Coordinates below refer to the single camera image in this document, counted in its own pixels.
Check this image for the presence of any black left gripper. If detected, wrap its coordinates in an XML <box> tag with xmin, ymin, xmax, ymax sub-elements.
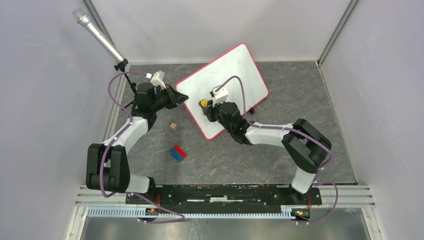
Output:
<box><xmin>151</xmin><ymin>83</ymin><xmax>188</xmax><ymax>112</ymax></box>

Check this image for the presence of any yellow round eraser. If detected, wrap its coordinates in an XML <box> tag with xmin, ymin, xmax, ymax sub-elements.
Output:
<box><xmin>199</xmin><ymin>99</ymin><xmax>208</xmax><ymax>108</ymax></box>

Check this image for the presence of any pink framed whiteboard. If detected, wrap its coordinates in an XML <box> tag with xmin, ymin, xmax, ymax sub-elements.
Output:
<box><xmin>175</xmin><ymin>43</ymin><xmax>269</xmax><ymax>140</ymax></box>

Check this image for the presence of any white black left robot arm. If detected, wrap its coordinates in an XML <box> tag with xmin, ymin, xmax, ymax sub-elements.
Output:
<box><xmin>86</xmin><ymin>82</ymin><xmax>189</xmax><ymax>204</ymax></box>

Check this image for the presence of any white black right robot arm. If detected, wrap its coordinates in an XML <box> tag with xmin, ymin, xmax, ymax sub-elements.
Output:
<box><xmin>199</xmin><ymin>99</ymin><xmax>333</xmax><ymax>204</ymax></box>

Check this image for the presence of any black whiteboard foot clip right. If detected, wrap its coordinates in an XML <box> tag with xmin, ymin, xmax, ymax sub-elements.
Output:
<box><xmin>248</xmin><ymin>107</ymin><xmax>255</xmax><ymax>115</ymax></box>

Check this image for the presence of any small wooden cube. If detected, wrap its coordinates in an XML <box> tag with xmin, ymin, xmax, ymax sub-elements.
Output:
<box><xmin>169</xmin><ymin>123</ymin><xmax>178</xmax><ymax>130</ymax></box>

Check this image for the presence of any red blue toy block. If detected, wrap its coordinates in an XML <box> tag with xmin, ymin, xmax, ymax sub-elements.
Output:
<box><xmin>170</xmin><ymin>145</ymin><xmax>187</xmax><ymax>162</ymax></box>

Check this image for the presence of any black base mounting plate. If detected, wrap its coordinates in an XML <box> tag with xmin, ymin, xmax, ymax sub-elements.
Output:
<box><xmin>144</xmin><ymin>184</ymin><xmax>323</xmax><ymax>214</ymax></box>

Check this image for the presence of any silver microphone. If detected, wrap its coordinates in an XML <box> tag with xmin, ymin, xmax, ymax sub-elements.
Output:
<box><xmin>72</xmin><ymin>8</ymin><xmax>128</xmax><ymax>72</ymax></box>

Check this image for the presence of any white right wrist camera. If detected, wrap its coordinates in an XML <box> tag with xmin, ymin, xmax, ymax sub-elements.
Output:
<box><xmin>211</xmin><ymin>86</ymin><xmax>229</xmax><ymax>106</ymax></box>

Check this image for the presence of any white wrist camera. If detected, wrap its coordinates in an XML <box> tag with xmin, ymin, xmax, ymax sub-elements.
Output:
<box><xmin>146</xmin><ymin>70</ymin><xmax>167</xmax><ymax>89</ymax></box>
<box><xmin>211</xmin><ymin>86</ymin><xmax>229</xmax><ymax>106</ymax></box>

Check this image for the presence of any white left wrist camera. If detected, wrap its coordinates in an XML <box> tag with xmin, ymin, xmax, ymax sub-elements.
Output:
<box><xmin>146</xmin><ymin>70</ymin><xmax>167</xmax><ymax>89</ymax></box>

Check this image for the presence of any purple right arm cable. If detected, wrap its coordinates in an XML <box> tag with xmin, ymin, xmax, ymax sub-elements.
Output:
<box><xmin>213</xmin><ymin>75</ymin><xmax>339</xmax><ymax>225</ymax></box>

